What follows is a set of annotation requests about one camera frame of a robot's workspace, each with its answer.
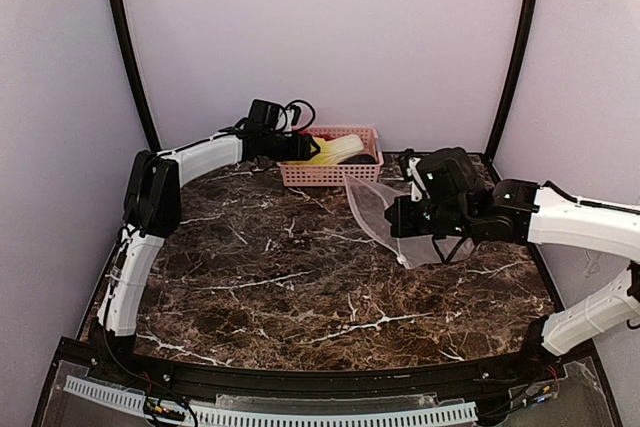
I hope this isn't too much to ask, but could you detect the white slotted cable duct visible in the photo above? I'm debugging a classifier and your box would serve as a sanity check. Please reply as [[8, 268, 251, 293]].
[[64, 375, 479, 427]]

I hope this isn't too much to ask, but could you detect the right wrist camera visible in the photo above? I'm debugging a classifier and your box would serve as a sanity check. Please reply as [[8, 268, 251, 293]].
[[398, 149, 426, 202]]

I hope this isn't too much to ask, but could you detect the pink perforated plastic basket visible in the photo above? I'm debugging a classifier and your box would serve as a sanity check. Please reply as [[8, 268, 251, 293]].
[[278, 126, 384, 187]]

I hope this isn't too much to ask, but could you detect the purple toy eggplant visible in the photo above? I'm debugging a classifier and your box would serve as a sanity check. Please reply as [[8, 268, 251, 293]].
[[340, 153, 378, 165]]

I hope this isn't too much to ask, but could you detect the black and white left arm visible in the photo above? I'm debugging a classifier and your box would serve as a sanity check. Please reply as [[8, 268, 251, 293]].
[[98, 128, 320, 337]]

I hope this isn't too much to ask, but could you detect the black frame post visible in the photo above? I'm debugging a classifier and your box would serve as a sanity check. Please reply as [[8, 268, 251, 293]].
[[109, 0, 161, 152], [484, 0, 537, 162]]

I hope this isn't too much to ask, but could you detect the black right frame post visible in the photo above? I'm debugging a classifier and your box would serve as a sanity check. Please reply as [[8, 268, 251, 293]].
[[484, 0, 537, 162]]

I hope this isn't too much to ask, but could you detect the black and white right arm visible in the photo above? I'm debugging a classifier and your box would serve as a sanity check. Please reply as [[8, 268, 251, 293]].
[[385, 147, 639, 357]]

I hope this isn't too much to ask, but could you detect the clear zip top bag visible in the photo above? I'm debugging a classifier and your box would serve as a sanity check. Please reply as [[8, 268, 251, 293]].
[[344, 176, 476, 269]]

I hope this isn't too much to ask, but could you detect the yellow toy napa cabbage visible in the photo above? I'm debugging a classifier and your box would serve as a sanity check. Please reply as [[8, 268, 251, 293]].
[[286, 134, 365, 166]]

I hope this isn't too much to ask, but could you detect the black curved front rail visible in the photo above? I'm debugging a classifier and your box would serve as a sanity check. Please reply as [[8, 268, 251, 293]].
[[44, 331, 601, 411]]

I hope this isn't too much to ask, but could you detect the black left frame post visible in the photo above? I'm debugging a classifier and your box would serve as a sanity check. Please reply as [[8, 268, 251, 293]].
[[109, 0, 161, 152]]

